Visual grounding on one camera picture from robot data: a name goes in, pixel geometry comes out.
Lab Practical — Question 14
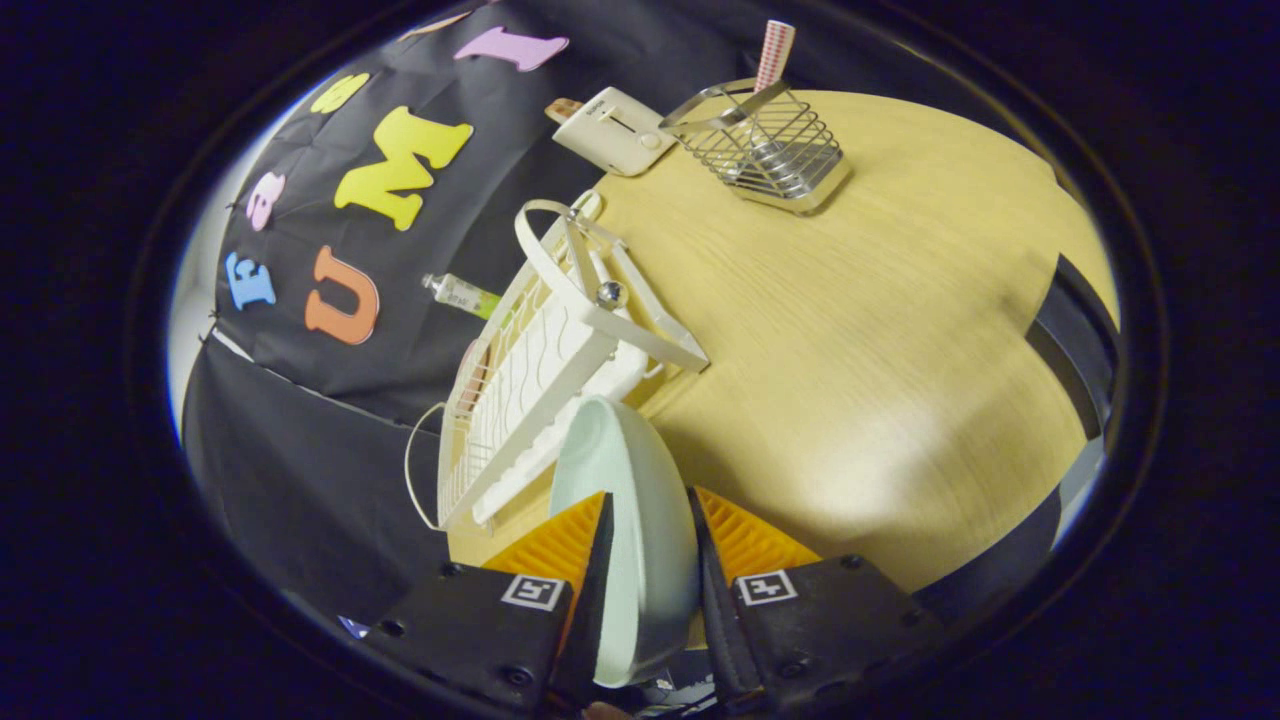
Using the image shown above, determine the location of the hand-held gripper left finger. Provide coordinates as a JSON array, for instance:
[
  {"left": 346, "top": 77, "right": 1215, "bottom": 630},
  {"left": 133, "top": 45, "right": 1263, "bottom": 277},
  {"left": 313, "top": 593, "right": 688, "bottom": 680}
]
[{"left": 365, "top": 490, "right": 616, "bottom": 713}]

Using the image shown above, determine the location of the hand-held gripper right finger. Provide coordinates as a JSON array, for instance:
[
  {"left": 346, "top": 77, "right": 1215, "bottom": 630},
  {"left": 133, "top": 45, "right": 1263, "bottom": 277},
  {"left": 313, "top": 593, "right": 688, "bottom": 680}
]
[{"left": 688, "top": 487, "right": 946, "bottom": 713}]

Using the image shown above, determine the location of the pale green plate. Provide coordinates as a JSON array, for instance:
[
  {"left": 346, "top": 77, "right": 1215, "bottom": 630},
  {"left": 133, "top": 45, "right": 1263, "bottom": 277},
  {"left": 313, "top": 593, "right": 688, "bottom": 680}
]
[{"left": 548, "top": 395, "right": 701, "bottom": 689}]

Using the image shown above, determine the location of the white dish rack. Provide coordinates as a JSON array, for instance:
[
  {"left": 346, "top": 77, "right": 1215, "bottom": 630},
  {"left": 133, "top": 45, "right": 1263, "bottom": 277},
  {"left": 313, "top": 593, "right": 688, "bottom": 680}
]
[{"left": 405, "top": 198, "right": 711, "bottom": 533}]

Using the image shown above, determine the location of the metal wire basket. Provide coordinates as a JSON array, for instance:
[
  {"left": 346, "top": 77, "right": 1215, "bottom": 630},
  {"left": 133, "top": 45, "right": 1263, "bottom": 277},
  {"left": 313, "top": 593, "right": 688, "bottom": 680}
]
[{"left": 658, "top": 78, "right": 853, "bottom": 217}]

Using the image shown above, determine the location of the spoon with pink checked handle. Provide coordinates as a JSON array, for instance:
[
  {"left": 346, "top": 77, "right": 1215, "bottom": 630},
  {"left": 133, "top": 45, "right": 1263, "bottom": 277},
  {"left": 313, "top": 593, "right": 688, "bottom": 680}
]
[{"left": 745, "top": 20, "right": 798, "bottom": 181}]

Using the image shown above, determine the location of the clear bottle with green drink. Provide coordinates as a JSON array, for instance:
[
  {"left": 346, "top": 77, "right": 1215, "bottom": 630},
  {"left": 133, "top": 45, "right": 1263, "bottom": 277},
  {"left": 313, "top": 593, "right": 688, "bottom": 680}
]
[{"left": 422, "top": 272, "right": 503, "bottom": 321}]

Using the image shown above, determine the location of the white toaster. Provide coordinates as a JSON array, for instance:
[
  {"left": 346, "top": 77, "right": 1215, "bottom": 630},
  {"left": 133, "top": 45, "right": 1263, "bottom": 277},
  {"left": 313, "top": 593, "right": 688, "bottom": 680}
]
[{"left": 552, "top": 86, "right": 678, "bottom": 178}]

